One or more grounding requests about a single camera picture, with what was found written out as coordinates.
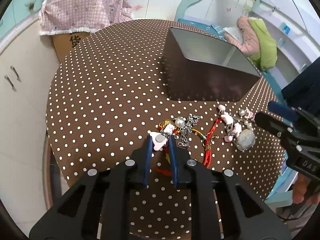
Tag person right hand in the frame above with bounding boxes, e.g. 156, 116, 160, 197
292, 173, 319, 204

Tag pink and green quilt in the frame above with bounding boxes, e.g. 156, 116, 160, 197
224, 16, 278, 71

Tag lilac wall shelves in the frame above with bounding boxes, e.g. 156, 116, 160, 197
217, 0, 320, 81

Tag white jade pendant necklace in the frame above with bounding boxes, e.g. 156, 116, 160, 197
216, 104, 257, 152

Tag brown cardboard box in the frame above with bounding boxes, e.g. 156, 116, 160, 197
52, 32, 90, 63

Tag red cord knot charm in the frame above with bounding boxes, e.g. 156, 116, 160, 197
157, 119, 178, 165

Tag dark hanging garment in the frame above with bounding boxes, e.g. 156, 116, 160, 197
281, 58, 320, 118

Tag teal drawer unit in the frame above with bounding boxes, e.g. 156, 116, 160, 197
1, 0, 44, 40

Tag small blue box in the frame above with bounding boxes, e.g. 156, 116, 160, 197
281, 23, 291, 35

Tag white pillow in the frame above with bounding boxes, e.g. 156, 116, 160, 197
224, 27, 243, 44

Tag grey metal tin box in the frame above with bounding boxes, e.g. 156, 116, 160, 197
161, 27, 261, 102

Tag pink checkered cloth cover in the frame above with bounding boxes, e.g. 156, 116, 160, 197
39, 0, 133, 36

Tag cream cabinet with handles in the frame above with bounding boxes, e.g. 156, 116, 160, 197
1, 20, 59, 234

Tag red green braided cord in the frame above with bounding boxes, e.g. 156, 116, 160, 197
191, 118, 223, 169

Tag brown polka dot tablecloth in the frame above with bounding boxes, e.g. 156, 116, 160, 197
46, 19, 284, 239

